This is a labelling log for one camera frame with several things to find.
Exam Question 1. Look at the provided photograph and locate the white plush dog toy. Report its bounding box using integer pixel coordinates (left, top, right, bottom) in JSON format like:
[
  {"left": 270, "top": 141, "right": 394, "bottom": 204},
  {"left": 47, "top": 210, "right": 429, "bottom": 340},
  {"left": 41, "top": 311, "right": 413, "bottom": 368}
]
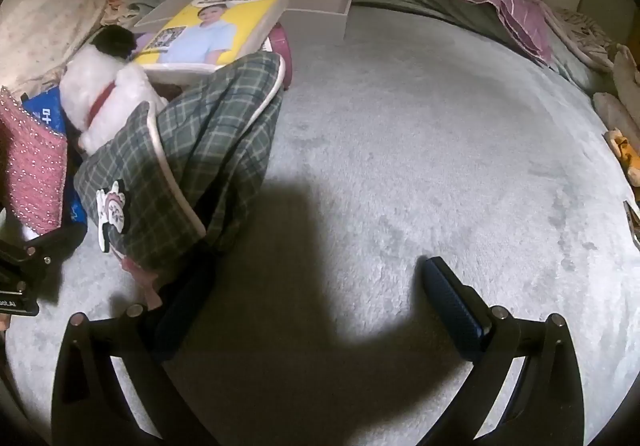
[{"left": 59, "top": 24, "right": 170, "bottom": 153}]

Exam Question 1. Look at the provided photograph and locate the pink floral pillow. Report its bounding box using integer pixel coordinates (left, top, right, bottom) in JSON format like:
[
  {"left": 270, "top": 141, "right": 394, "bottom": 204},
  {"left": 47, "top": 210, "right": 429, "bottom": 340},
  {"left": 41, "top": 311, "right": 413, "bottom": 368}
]
[{"left": 0, "top": 0, "right": 108, "bottom": 92}]

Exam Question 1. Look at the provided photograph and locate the beige patterned cloth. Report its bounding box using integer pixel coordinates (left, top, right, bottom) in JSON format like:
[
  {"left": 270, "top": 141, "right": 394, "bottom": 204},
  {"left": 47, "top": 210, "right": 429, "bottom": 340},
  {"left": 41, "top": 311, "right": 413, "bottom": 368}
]
[{"left": 545, "top": 8, "right": 621, "bottom": 72}]

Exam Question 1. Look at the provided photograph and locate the blue cartoon packet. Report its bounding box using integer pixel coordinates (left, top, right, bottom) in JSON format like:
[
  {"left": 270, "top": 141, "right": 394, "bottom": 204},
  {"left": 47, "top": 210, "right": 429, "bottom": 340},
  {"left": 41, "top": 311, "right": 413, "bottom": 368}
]
[{"left": 22, "top": 85, "right": 89, "bottom": 228}]

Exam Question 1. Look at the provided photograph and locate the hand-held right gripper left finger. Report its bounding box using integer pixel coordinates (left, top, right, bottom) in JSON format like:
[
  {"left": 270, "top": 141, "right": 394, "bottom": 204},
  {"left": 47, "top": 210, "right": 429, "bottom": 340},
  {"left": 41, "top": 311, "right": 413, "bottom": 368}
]
[{"left": 51, "top": 246, "right": 221, "bottom": 446}]

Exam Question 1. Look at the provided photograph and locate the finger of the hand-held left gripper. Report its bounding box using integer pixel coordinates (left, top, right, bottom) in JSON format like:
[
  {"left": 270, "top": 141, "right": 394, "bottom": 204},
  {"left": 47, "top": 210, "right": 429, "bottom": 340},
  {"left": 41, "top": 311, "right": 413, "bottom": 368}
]
[{"left": 24, "top": 222, "right": 84, "bottom": 273}]

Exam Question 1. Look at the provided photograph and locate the white cardboard box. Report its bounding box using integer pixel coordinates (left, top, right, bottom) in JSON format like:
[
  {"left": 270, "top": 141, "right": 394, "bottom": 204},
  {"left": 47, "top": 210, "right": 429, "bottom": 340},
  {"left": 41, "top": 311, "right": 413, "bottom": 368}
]
[{"left": 134, "top": 0, "right": 357, "bottom": 43}]

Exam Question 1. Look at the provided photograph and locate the grey fleece bed blanket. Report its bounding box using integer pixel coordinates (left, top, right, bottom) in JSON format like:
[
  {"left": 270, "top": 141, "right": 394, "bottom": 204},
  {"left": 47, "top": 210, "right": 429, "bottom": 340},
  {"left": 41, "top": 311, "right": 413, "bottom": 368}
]
[{"left": 5, "top": 6, "right": 640, "bottom": 446}]

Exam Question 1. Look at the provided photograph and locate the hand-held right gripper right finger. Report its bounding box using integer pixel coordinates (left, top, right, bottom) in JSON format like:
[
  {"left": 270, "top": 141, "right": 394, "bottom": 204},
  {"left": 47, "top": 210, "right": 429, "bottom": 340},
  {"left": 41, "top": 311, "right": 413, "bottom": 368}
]
[{"left": 420, "top": 256, "right": 587, "bottom": 446}]

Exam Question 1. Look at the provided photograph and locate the pink sequined bag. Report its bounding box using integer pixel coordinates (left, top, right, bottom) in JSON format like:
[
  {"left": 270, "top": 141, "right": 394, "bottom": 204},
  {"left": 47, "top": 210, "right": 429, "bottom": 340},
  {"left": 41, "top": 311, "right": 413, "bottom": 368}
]
[{"left": 0, "top": 86, "right": 69, "bottom": 233}]

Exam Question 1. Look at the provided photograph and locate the beige plush toy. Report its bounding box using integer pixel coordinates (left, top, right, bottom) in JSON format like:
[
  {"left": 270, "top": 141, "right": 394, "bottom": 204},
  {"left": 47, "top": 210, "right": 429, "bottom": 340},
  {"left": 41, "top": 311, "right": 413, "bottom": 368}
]
[{"left": 592, "top": 46, "right": 640, "bottom": 137}]

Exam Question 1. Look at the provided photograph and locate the orange plush toy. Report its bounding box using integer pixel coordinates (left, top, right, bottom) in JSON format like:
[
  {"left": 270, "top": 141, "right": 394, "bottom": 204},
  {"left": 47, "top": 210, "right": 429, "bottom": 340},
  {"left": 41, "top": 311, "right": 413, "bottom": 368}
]
[{"left": 602, "top": 126, "right": 640, "bottom": 187}]

